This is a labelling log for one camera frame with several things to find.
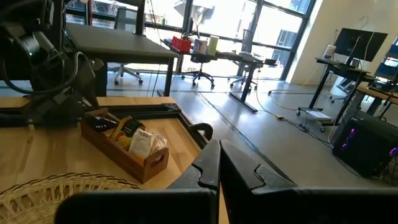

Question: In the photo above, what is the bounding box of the black computer monitor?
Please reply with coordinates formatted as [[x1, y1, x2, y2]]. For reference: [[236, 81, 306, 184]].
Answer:
[[334, 27, 389, 62]]

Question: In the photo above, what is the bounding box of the long black desk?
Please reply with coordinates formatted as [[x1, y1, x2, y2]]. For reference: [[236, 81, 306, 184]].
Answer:
[[161, 39, 278, 113]]

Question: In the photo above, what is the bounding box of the white tea packet orange band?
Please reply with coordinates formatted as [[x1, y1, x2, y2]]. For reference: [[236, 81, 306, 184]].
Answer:
[[128, 128, 155, 159]]

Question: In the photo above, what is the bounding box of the grey mesh office chair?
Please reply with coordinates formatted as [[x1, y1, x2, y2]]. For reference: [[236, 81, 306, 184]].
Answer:
[[229, 29, 259, 91]]

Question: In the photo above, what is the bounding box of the black aluminium table frame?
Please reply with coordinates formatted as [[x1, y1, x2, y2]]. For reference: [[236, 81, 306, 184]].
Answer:
[[0, 103, 215, 150]]

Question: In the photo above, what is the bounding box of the wooden organizer box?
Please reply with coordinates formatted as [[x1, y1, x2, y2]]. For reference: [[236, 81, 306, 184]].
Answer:
[[80, 108, 170, 184]]

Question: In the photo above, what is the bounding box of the pale green roll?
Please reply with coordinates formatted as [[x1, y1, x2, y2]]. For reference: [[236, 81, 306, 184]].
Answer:
[[207, 35, 220, 56]]

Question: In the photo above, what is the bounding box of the round woven straw placemat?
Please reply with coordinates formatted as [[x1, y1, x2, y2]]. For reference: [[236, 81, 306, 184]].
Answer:
[[0, 172, 141, 224]]

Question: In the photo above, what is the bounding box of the white flat box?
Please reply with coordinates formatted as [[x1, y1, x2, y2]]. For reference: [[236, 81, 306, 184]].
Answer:
[[306, 109, 333, 123]]

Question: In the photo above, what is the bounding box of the black monitor stand desk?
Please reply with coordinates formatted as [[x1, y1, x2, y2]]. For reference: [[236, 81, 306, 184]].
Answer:
[[297, 57, 374, 127]]

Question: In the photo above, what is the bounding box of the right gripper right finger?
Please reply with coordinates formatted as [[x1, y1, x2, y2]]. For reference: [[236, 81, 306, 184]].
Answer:
[[220, 139, 398, 224]]

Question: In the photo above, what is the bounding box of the wooden table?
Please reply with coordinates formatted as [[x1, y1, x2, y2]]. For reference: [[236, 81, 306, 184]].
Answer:
[[356, 83, 398, 106]]

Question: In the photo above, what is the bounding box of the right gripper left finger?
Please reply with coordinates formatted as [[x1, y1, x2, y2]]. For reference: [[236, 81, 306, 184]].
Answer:
[[54, 139, 221, 224]]

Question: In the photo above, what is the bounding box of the dark green tea packet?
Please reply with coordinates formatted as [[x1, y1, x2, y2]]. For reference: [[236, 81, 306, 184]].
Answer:
[[119, 119, 146, 138]]

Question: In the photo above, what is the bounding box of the black computer tower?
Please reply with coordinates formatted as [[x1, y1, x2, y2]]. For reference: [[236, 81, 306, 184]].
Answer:
[[331, 110, 398, 179]]

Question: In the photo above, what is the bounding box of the large window black frame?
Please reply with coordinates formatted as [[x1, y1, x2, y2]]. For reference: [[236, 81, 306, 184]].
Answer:
[[65, 0, 317, 82]]

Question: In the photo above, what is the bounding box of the black frame clamp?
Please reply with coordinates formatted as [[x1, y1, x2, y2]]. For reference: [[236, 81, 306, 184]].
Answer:
[[188, 123, 214, 141]]

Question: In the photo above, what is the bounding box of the dark grey desk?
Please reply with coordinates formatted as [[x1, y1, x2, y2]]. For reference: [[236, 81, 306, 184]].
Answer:
[[65, 23, 178, 97]]

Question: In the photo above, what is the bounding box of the blue screen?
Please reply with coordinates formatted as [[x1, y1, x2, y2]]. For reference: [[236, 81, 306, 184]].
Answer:
[[374, 36, 398, 84]]

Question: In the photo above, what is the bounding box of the dark purple tea packet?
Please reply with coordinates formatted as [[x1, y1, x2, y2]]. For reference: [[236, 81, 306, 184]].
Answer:
[[88, 115, 119, 133]]

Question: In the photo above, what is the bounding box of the red box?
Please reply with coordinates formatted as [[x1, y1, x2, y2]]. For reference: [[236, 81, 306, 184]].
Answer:
[[171, 35, 193, 53]]

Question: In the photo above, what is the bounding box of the black office chair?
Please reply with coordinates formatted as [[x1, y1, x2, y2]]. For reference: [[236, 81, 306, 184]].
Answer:
[[181, 52, 216, 90]]

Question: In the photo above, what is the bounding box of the orange yellow tea packet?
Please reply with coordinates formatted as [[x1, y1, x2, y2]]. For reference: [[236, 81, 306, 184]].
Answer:
[[110, 116, 134, 150]]

